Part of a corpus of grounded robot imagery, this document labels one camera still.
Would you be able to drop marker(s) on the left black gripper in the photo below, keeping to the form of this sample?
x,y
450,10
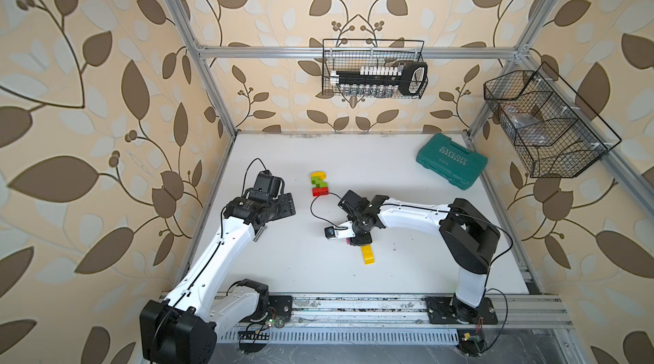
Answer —
x,y
286,205

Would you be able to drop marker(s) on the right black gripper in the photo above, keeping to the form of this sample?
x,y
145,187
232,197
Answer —
x,y
361,240

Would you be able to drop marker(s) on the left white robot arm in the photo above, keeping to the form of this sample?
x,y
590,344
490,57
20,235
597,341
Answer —
x,y
185,326

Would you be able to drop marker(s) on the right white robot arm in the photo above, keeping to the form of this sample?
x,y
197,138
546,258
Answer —
x,y
471,239

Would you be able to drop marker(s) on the red long lego brick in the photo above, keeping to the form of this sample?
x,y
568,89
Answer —
x,y
320,191

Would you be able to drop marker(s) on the steel bolt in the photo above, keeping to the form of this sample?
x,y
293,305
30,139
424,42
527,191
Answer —
x,y
259,233

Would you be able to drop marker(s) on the green plastic tool case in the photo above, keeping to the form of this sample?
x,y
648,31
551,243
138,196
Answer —
x,y
457,164

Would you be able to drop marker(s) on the left circuit board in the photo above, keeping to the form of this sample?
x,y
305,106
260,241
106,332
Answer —
x,y
255,336

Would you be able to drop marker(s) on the circuit board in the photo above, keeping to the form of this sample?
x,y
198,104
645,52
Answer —
x,y
255,336
470,344

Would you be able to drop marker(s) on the black socket set holder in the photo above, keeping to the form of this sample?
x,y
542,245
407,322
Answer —
x,y
406,80

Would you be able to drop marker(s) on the right circuit board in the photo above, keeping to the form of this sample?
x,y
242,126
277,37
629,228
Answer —
x,y
470,344

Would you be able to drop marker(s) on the clear plastic bag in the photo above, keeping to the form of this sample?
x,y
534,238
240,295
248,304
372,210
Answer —
x,y
528,130

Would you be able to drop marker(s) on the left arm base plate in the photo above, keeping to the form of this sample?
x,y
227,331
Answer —
x,y
276,308

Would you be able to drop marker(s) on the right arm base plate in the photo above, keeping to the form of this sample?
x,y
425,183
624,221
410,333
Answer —
x,y
452,311

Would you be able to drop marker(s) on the back wall wire basket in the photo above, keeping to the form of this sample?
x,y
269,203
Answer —
x,y
352,54

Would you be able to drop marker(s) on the wall wire basket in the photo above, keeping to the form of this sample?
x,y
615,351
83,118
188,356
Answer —
x,y
352,54
554,129

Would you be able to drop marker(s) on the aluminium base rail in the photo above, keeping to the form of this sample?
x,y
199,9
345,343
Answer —
x,y
396,319

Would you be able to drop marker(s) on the right wall wire basket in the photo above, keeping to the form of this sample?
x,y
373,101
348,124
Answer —
x,y
554,129

